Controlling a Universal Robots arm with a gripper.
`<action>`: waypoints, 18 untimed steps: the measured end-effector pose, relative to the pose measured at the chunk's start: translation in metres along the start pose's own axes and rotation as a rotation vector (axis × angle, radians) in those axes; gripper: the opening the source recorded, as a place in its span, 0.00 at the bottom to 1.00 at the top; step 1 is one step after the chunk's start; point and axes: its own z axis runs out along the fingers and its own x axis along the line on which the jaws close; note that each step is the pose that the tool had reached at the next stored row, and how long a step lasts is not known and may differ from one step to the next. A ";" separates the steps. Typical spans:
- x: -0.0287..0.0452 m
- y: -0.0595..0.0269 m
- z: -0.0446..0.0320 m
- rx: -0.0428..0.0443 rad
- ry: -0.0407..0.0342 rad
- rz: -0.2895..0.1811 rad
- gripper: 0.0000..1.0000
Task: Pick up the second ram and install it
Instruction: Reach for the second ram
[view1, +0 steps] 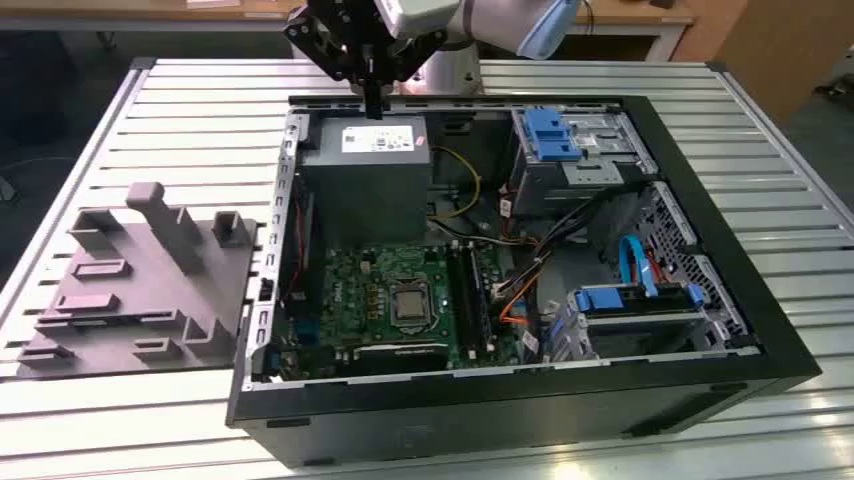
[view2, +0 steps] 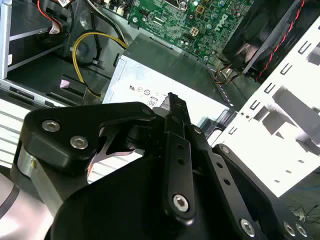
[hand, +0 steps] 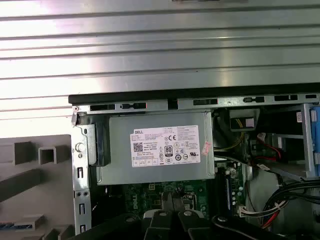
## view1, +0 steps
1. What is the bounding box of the thin red wire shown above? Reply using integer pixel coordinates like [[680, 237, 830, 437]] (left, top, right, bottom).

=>
[[291, 196, 315, 302]]

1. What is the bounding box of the black CPU socket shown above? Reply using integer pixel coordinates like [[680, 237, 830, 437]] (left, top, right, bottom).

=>
[[385, 277, 441, 335]]

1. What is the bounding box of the black graphics card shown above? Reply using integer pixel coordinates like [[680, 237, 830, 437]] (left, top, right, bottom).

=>
[[351, 340, 451, 375]]

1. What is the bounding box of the black wire bundle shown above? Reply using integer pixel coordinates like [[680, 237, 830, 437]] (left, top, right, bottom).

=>
[[493, 182, 653, 301]]

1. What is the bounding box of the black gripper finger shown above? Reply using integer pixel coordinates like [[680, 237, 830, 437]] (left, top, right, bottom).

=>
[[281, 11, 377, 121], [374, 28, 450, 121]]

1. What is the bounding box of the silver CPU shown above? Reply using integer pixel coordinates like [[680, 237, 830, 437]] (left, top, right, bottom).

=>
[[391, 289, 434, 321]]

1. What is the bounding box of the black open PC case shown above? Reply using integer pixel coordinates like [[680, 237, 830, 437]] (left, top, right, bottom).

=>
[[225, 93, 824, 469]]

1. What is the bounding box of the wooden cabinet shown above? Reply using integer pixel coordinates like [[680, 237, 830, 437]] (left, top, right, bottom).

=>
[[673, 0, 854, 130]]

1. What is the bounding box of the grey parts rack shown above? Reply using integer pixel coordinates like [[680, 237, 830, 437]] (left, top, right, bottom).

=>
[[16, 181, 266, 382]]

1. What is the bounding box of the black office chair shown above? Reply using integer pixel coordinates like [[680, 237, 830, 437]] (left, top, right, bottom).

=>
[[0, 29, 79, 151]]

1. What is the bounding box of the wooden desk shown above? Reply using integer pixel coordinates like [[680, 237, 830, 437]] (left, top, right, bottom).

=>
[[0, 0, 700, 62]]

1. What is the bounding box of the installed RAM stick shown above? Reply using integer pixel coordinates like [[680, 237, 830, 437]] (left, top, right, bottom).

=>
[[466, 243, 499, 352]]

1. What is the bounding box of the grey power supply unit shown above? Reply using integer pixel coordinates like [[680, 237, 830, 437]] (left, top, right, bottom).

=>
[[297, 115, 433, 247]]

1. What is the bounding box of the black chair base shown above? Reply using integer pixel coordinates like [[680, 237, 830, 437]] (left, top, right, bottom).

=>
[[814, 71, 854, 102]]

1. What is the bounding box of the silver drive cage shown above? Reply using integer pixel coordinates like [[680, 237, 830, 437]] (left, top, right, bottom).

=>
[[510, 106, 661, 217]]

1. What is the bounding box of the blue drive bay latch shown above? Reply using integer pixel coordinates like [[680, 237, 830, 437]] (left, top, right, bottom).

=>
[[523, 106, 582, 163]]

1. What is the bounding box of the silver disk bay cage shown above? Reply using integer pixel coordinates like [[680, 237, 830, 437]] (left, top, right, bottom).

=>
[[543, 289, 737, 362]]

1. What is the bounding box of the green motherboard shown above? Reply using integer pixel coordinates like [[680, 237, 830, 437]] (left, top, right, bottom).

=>
[[278, 241, 530, 382]]

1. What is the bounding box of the yellow wire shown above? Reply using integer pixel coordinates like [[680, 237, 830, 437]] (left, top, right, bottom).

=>
[[429, 144, 485, 220]]

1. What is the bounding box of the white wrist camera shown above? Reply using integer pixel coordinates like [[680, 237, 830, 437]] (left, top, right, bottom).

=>
[[373, 0, 463, 39]]

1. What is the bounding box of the hard disk in blue carrier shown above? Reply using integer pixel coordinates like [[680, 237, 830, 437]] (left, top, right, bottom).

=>
[[573, 281, 706, 317]]

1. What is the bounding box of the blue flat data wire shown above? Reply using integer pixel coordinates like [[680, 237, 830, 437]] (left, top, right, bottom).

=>
[[618, 233, 662, 300]]

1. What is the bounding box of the orange wire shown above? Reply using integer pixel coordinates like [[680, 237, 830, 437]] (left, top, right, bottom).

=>
[[499, 298, 537, 327]]

